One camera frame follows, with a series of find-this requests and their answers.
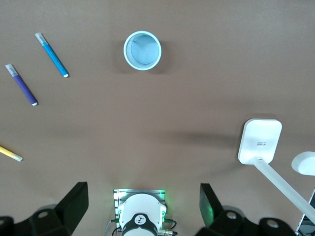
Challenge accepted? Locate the purple marker pen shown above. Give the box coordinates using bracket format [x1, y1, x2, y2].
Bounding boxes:
[4, 63, 39, 107]

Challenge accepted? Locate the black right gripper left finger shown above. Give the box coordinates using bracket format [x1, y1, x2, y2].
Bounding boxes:
[0, 181, 89, 236]

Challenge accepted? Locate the black cable at arm base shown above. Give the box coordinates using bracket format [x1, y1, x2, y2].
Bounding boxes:
[162, 217, 178, 236]

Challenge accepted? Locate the yellow marker pen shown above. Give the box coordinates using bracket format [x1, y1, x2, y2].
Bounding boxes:
[0, 145, 24, 162]

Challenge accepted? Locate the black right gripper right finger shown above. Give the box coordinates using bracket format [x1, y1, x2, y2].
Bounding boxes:
[194, 183, 296, 236]

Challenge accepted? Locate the light blue mesh cup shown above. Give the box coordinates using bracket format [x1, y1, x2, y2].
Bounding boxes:
[123, 30, 162, 71]

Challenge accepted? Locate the grey cable at arm base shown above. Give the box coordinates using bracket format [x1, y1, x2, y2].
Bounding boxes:
[104, 220, 119, 236]

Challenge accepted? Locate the white round lamp head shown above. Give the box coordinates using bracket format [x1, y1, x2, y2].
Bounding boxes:
[291, 151, 315, 176]

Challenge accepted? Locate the white desk lamp base and arm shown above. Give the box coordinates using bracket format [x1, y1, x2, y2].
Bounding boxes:
[237, 118, 315, 222]

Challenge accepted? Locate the blue marker pen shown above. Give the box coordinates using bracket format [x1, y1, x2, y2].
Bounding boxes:
[34, 32, 69, 79]

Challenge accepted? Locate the dark screen device white edge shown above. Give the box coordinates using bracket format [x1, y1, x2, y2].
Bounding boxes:
[295, 189, 315, 236]

